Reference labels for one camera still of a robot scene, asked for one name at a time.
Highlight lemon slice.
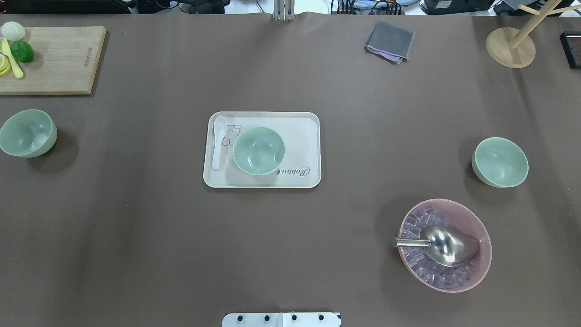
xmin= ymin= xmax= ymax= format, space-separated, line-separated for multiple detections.
xmin=0 ymin=54 xmax=10 ymax=72
xmin=0 ymin=63 xmax=12 ymax=76

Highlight metal ice scoop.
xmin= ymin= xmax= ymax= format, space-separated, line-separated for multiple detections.
xmin=392 ymin=225 xmax=480 ymax=267

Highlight white garlic bulb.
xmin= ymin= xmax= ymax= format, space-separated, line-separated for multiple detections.
xmin=0 ymin=21 xmax=26 ymax=41

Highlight yellow plastic knife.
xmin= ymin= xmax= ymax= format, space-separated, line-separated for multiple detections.
xmin=1 ymin=38 xmax=24 ymax=79

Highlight wooden cutting board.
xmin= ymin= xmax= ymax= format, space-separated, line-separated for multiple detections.
xmin=0 ymin=26 xmax=106 ymax=95

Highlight cream rectangular tray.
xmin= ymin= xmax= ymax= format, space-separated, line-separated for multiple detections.
xmin=203 ymin=111 xmax=322 ymax=188

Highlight pink bowl with ice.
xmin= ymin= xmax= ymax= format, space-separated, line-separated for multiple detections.
xmin=398 ymin=198 xmax=492 ymax=292

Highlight green bowl on tray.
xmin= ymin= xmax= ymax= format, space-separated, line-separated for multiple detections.
xmin=232 ymin=126 xmax=285 ymax=176

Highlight green bowl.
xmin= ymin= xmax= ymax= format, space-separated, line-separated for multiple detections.
xmin=0 ymin=109 xmax=57 ymax=158
xmin=232 ymin=126 xmax=285 ymax=176
xmin=472 ymin=137 xmax=529 ymax=188

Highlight lemon slice upper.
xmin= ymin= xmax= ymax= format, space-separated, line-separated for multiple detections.
xmin=0 ymin=54 xmax=10 ymax=72

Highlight lemon slice lower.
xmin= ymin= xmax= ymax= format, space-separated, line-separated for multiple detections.
xmin=0 ymin=63 xmax=12 ymax=76

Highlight white ceramic spoon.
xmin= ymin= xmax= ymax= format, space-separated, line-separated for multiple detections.
xmin=212 ymin=116 xmax=227 ymax=170

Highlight aluminium frame post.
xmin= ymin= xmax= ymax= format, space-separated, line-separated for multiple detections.
xmin=273 ymin=0 xmax=296 ymax=21

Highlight grey folded cloth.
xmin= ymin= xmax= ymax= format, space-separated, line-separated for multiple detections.
xmin=364 ymin=21 xmax=415 ymax=64

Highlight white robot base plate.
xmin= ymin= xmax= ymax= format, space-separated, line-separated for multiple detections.
xmin=222 ymin=312 xmax=342 ymax=327

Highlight black tray at edge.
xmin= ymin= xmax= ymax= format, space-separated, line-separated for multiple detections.
xmin=560 ymin=31 xmax=581 ymax=69

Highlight green lime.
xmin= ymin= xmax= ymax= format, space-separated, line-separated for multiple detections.
xmin=9 ymin=40 xmax=34 ymax=63

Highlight wooden cup stand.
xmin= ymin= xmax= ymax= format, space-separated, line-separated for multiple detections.
xmin=485 ymin=0 xmax=581 ymax=69

